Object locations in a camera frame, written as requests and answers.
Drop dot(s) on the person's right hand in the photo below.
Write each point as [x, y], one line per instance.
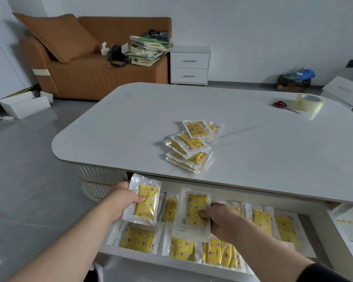
[225, 223]

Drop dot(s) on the person's left hand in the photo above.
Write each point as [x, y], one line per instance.
[117, 202]

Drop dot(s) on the person's left thumb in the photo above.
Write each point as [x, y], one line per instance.
[136, 199]

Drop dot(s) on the person's right thumb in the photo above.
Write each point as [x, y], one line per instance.
[206, 213]

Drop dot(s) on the yellow star sachet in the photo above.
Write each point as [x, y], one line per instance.
[194, 211]
[148, 201]

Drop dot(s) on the person's right forearm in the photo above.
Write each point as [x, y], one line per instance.
[270, 255]

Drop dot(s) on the person's left forearm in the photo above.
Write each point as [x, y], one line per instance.
[64, 246]

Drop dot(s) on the spread of yellow packets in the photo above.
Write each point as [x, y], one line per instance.
[135, 239]

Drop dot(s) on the white drawer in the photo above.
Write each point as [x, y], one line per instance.
[153, 261]

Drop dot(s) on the pile of yellow packets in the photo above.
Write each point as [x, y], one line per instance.
[191, 143]

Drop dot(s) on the orange sofa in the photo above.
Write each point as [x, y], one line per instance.
[106, 79]

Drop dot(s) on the black sleeve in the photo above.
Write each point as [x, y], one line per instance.
[323, 274]

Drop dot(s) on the white two-drawer nightstand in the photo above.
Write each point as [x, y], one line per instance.
[190, 66]

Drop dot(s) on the white open cardboard box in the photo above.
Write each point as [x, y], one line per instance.
[23, 105]

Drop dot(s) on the stack of books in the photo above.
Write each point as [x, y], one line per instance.
[147, 52]

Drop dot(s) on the clear packing tape roll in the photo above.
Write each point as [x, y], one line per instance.
[306, 104]

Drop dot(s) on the small white open box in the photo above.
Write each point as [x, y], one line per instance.
[105, 49]

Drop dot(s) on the dark box with bags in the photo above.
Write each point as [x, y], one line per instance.
[292, 83]

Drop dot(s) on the beige tape strip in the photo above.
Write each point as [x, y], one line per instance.
[41, 72]

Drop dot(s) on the black bag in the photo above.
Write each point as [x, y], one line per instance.
[158, 35]

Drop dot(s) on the blue plastic bag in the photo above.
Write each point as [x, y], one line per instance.
[304, 73]

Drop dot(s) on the orange cushion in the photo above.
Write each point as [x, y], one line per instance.
[61, 35]

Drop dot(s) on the white flat cardboard box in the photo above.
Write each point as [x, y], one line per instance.
[344, 91]

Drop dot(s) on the white wardrobe door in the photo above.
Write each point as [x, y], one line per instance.
[3, 55]

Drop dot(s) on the white ribbed table pedestal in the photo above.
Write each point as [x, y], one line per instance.
[97, 182]

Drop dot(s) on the black wall outlet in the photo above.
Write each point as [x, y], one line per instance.
[351, 63]

